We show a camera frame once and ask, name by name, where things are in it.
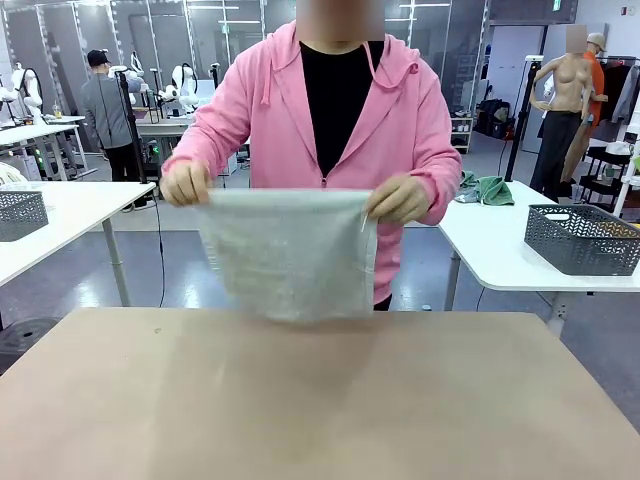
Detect grey woven plastic basket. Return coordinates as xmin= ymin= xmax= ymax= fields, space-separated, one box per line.
xmin=523 ymin=203 xmax=640 ymax=277
xmin=0 ymin=189 xmax=50 ymax=243

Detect beige mannequin with black trousers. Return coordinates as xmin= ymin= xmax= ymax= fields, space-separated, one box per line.
xmin=528 ymin=52 xmax=596 ymax=204

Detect light grey towel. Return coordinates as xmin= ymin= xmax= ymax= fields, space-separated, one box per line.
xmin=194 ymin=187 xmax=379 ymax=325

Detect green towel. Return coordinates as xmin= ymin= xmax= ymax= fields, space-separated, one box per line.
xmin=472 ymin=175 xmax=516 ymax=207

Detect thin black floor cable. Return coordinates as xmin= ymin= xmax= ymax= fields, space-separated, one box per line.
xmin=152 ymin=197 xmax=166 ymax=307

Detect grey cloth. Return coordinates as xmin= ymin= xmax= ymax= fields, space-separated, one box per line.
xmin=452 ymin=170 xmax=481 ymax=204

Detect person's right forearm pink sleeve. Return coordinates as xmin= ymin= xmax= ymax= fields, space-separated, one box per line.
xmin=167 ymin=114 xmax=241 ymax=171

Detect rack of dark clothes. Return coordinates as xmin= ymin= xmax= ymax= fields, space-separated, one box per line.
xmin=597 ymin=54 xmax=640 ymax=126

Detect white lab desk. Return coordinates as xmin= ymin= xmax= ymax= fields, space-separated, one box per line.
xmin=0 ymin=122 xmax=84 ymax=181

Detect person's left hand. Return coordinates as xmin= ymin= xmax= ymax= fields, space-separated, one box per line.
xmin=366 ymin=175 xmax=432 ymax=227

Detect white shelf unit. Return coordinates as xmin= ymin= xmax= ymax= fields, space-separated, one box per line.
xmin=449 ymin=115 xmax=475 ymax=155

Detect man in grey jacket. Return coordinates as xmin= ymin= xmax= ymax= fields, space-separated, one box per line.
xmin=79 ymin=48 xmax=139 ymax=182

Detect person's right hand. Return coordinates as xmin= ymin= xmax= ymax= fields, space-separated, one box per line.
xmin=159 ymin=160 xmax=214 ymax=209

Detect dark grey plastic stool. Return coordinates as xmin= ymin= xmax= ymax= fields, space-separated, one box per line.
xmin=0 ymin=315 xmax=62 ymax=375

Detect person in pink hoodie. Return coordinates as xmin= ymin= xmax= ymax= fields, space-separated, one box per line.
xmin=164 ymin=0 xmax=464 ymax=312

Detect black bags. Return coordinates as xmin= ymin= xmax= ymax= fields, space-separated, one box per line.
xmin=477 ymin=98 xmax=516 ymax=139

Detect mannequin in orange shirt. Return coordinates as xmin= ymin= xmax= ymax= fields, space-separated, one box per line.
xmin=559 ymin=32 xmax=609 ymax=186

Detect person's left forearm pink sleeve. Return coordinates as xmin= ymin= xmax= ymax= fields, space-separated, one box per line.
xmin=399 ymin=139 xmax=464 ymax=226

